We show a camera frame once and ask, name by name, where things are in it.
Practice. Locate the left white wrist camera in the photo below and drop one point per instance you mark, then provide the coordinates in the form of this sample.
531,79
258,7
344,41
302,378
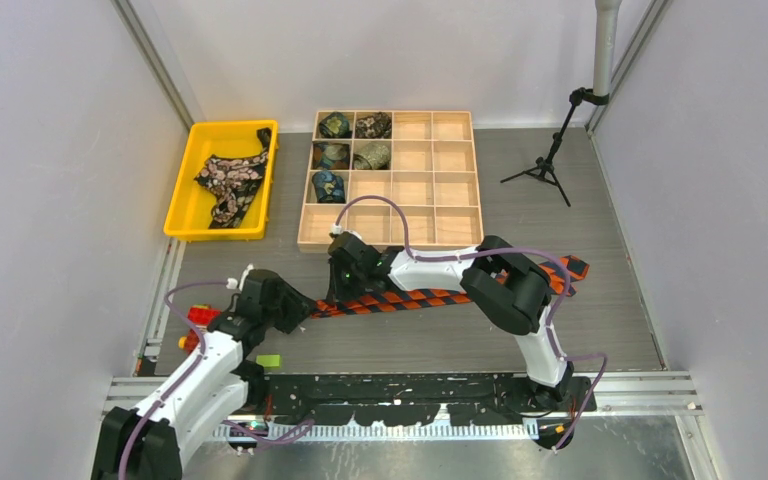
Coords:
236,283

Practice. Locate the rolled blue gold tie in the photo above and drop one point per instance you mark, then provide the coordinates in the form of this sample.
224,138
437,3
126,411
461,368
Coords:
331,156

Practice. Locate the yellow plastic bin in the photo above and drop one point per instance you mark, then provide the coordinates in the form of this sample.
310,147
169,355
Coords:
189,213

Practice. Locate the green block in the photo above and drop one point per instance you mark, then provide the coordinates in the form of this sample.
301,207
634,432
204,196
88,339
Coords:
270,361

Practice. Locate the wooden grid organizer box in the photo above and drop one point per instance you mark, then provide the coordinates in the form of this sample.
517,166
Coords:
429,195

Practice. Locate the rolled green paisley tie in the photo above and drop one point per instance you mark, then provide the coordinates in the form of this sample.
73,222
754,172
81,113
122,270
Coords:
335,125

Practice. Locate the orange navy striped tie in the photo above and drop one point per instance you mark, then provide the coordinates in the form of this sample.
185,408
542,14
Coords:
391,301

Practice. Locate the grey metal pole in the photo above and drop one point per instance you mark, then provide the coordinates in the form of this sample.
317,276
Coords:
607,13

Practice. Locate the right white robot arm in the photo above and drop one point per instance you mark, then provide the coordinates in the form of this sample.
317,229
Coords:
511,290

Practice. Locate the black pink floral tie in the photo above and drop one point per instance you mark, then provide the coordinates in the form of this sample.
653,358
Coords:
234,182

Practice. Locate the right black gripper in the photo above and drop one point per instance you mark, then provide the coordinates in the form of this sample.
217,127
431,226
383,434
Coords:
338,293

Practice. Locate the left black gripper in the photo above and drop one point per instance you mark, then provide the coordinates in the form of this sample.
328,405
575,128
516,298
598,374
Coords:
297,307

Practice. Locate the black mini tripod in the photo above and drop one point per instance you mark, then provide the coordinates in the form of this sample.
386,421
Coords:
543,169

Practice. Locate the colourful toy car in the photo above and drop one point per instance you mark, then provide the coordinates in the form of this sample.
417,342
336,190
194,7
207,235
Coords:
200,316

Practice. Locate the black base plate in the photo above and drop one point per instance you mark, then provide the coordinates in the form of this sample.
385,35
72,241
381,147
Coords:
473,399

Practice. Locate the rolled dark floral tie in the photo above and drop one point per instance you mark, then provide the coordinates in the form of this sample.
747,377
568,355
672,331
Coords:
377,125

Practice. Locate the aluminium front rail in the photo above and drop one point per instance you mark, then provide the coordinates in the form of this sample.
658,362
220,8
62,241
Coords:
617,394

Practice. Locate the rolled blue teal tie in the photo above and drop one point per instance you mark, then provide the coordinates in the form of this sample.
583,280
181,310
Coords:
328,187

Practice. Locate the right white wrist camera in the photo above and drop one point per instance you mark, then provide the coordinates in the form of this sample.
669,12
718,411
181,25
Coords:
337,230

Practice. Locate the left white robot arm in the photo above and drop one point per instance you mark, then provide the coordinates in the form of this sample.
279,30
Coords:
156,438

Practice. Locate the rolled beige paisley tie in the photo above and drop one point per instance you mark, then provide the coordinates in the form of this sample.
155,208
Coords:
375,155

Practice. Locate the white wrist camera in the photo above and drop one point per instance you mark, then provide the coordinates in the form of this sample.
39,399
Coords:
236,283
337,230

